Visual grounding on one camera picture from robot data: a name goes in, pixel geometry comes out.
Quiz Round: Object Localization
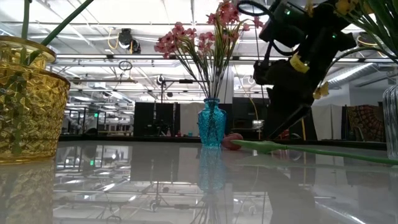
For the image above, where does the black hanging cable ring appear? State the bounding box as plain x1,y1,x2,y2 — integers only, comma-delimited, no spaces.
118,60,134,72

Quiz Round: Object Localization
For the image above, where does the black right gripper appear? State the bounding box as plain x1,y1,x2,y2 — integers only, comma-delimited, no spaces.
254,34,330,140

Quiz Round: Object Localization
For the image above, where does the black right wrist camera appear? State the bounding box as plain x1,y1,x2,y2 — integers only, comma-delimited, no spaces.
259,0,309,49

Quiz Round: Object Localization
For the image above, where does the white curtain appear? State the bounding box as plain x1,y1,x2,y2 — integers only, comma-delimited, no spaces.
310,104,343,136

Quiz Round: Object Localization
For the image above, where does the black ceiling cable reel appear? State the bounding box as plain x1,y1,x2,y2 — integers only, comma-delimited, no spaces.
117,27,142,54
356,30,376,49

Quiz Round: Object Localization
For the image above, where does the yellow tape tag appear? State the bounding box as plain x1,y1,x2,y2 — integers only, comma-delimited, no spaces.
289,52,311,75

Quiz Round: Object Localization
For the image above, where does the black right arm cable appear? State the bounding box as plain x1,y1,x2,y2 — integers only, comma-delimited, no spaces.
236,0,270,18

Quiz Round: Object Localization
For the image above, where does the blue glass vase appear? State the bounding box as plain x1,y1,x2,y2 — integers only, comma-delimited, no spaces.
198,97,227,147

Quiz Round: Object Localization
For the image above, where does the black hanging cable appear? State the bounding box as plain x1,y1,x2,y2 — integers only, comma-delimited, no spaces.
253,27,261,62

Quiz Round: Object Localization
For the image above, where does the white square column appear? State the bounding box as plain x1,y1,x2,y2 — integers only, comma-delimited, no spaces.
210,64,234,103

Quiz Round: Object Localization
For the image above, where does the red patterned tapestry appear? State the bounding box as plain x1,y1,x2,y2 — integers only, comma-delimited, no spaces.
347,105,386,142

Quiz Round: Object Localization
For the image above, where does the purple artificial tulip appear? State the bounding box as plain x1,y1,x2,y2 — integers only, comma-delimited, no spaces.
20,0,32,68
32,0,96,62
221,133,398,166

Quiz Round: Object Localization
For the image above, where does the long linear ceiling light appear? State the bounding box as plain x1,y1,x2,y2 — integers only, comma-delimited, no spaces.
55,53,398,63

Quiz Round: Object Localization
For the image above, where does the clear ribbed glass vase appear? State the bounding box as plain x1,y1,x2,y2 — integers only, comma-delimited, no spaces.
382,84,398,160

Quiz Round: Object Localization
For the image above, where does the silver ventilation duct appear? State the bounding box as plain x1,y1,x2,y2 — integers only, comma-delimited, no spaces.
328,62,385,93

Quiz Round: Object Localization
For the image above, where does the amber textured glass vase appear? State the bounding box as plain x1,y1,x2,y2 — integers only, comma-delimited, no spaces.
0,35,71,162

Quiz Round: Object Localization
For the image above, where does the black overhead stand frame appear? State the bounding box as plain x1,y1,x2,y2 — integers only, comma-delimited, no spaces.
160,78,211,103

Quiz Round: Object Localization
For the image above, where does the black partition panel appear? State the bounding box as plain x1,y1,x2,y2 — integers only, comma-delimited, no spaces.
133,101,181,138
231,97,272,140
298,108,318,141

